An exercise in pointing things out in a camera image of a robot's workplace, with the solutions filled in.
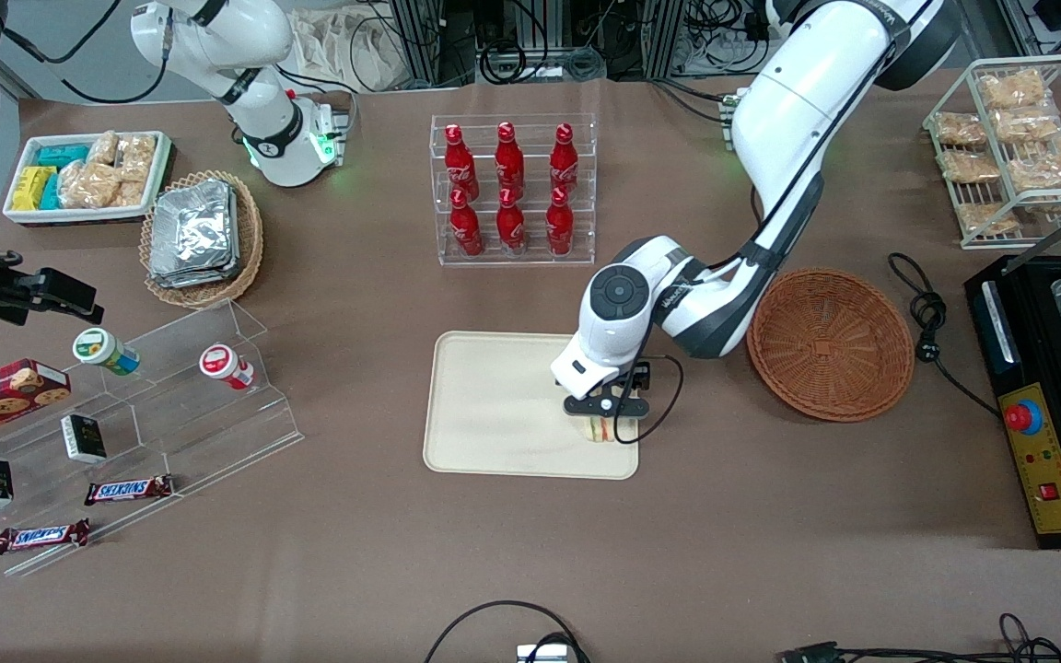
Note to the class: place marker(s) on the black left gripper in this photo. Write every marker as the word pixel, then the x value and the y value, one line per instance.
pixel 638 376

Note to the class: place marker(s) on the triangular sandwich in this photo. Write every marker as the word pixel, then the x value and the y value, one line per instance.
pixel 600 430

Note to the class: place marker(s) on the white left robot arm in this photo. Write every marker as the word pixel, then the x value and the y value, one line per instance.
pixel 798 101

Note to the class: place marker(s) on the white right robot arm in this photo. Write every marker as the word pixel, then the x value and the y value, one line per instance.
pixel 245 55

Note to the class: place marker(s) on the white rectangular snack tray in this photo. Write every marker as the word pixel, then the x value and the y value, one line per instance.
pixel 79 215

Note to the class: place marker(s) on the cream plastic tray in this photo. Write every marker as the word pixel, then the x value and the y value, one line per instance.
pixel 503 414

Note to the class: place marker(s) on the oval light wicker basket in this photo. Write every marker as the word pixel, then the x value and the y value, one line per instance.
pixel 250 239

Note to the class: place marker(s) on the round brown wicker basket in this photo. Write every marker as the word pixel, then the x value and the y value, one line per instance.
pixel 830 345

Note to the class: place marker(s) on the green lid yogurt cup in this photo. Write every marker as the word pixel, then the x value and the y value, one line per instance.
pixel 102 350

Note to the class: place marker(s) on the teal snack pack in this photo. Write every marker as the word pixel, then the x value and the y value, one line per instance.
pixel 51 193
pixel 61 155

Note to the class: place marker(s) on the bagged rice cracker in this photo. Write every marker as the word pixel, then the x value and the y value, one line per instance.
pixel 104 147
pixel 88 184
pixel 137 155
pixel 130 193

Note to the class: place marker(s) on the yellow snack pack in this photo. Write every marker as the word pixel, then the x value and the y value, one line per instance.
pixel 30 187

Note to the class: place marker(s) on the red cookie box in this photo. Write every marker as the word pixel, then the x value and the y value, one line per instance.
pixel 1 398

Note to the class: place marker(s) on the silver foil packet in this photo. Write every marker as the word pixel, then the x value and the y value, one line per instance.
pixel 194 279
pixel 192 226

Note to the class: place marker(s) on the clear acrylic bottle rack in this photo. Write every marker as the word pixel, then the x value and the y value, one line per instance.
pixel 530 261

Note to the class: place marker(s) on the red lid yogurt cup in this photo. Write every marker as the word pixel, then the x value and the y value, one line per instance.
pixel 222 364

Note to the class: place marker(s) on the red cola bottle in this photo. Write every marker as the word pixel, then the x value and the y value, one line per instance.
pixel 565 158
pixel 509 158
pixel 511 228
pixel 460 161
pixel 467 230
pixel 560 228

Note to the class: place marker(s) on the clear acrylic stepped shelf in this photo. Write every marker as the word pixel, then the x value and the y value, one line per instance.
pixel 208 433

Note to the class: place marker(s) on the snickers chocolate bar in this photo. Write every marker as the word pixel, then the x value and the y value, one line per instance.
pixel 128 490
pixel 40 536

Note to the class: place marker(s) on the small silver device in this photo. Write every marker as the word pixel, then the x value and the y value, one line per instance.
pixel 544 654

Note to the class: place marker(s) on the beige cloth bag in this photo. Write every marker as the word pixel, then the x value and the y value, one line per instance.
pixel 337 46

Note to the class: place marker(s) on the red emergency stop button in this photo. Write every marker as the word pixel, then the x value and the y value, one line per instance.
pixel 1023 417

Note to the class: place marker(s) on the bagged brown snack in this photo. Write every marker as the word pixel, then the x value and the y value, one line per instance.
pixel 971 168
pixel 986 217
pixel 1009 89
pixel 1026 125
pixel 959 129
pixel 1044 168

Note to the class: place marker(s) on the black machine yellow panel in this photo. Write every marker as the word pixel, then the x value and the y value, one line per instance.
pixel 1051 442

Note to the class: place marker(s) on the aluminium frame post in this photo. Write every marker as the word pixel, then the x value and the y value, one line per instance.
pixel 425 41
pixel 664 37

